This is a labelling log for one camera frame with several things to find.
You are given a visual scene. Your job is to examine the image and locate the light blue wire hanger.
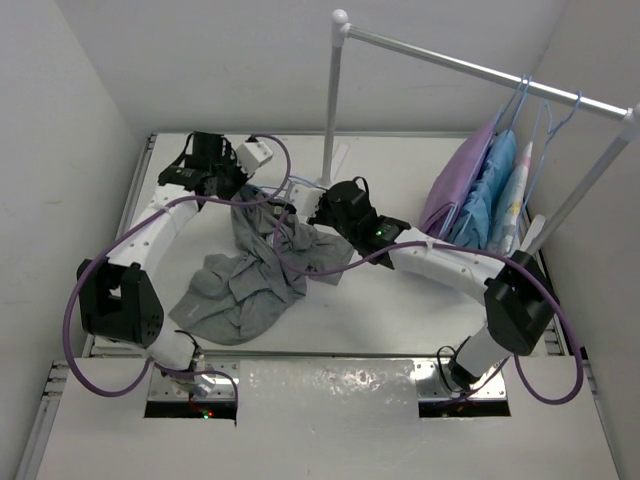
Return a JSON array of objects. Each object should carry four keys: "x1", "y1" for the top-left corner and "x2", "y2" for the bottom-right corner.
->
[{"x1": 249, "y1": 175, "x2": 326, "y2": 209}]

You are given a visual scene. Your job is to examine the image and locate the grey adidas t shirt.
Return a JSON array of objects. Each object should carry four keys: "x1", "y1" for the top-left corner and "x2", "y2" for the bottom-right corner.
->
[{"x1": 169, "y1": 200, "x2": 354, "y2": 346}]

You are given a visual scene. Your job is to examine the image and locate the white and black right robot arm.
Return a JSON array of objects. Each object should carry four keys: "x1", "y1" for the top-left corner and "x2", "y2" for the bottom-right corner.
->
[{"x1": 299, "y1": 180, "x2": 555, "y2": 392}]

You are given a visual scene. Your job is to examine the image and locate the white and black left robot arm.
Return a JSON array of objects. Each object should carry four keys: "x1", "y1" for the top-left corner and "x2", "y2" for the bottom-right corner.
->
[{"x1": 79, "y1": 132, "x2": 273, "y2": 371}]

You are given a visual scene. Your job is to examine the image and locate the blue hanger under purple garment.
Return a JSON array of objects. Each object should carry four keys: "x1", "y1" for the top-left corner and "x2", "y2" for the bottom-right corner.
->
[{"x1": 439, "y1": 73, "x2": 532, "y2": 236}]

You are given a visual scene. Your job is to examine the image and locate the blue hanger under patterned garment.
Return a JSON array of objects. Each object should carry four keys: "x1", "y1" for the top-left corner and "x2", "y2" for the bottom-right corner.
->
[{"x1": 519, "y1": 99, "x2": 556, "y2": 211}]

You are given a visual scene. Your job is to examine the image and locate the purple hanging garment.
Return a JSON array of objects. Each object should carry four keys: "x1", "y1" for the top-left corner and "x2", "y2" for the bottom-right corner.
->
[{"x1": 418, "y1": 119, "x2": 500, "y2": 236}]

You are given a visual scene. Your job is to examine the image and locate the blue hanging garment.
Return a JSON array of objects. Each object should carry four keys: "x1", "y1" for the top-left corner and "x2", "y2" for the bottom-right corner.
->
[{"x1": 449, "y1": 130, "x2": 517, "y2": 249}]

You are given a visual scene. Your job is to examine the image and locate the white patterned hanging garment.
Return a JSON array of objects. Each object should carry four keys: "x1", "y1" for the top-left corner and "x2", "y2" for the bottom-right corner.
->
[{"x1": 488, "y1": 141, "x2": 533, "y2": 256}]

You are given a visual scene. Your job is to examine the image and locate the white metal clothes rack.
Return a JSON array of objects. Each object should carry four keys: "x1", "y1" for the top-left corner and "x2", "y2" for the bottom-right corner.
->
[{"x1": 320, "y1": 9, "x2": 639, "y2": 255}]

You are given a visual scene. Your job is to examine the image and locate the white front cover panel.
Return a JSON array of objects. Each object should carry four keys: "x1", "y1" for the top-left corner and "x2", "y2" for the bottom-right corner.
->
[{"x1": 38, "y1": 360, "x2": 617, "y2": 479}]

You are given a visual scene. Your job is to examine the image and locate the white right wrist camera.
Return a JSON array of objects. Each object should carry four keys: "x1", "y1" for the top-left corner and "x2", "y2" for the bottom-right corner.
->
[{"x1": 290, "y1": 184, "x2": 325, "y2": 217}]

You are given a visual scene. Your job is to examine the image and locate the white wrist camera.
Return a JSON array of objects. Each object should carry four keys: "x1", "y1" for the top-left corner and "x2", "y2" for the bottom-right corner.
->
[
  {"x1": 290, "y1": 184, "x2": 325, "y2": 217},
  {"x1": 236, "y1": 141, "x2": 274, "y2": 176}
]

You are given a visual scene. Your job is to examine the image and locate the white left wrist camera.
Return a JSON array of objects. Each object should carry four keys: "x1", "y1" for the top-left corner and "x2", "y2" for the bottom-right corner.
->
[{"x1": 236, "y1": 141, "x2": 274, "y2": 176}]

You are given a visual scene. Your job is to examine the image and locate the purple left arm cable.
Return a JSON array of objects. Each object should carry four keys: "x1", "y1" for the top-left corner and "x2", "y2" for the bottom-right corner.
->
[{"x1": 61, "y1": 133, "x2": 294, "y2": 421}]

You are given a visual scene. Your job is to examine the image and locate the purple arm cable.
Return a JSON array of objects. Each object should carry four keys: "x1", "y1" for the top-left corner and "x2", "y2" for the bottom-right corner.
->
[
  {"x1": 61, "y1": 133, "x2": 294, "y2": 421},
  {"x1": 272, "y1": 207, "x2": 586, "y2": 404}
]

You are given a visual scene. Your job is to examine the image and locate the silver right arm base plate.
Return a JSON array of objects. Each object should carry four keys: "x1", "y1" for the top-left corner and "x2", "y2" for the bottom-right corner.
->
[{"x1": 411, "y1": 357, "x2": 507, "y2": 402}]

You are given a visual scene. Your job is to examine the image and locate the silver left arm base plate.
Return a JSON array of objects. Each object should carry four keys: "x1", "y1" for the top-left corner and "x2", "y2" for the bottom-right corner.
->
[{"x1": 147, "y1": 359, "x2": 240, "y2": 402}]

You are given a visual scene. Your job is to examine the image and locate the blue empty wire hanger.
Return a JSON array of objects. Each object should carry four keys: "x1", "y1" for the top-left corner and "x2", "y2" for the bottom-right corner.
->
[{"x1": 523, "y1": 90, "x2": 583, "y2": 212}]

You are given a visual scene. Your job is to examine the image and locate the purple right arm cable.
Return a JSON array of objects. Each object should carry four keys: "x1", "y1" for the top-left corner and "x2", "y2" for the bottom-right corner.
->
[{"x1": 272, "y1": 207, "x2": 586, "y2": 404}]

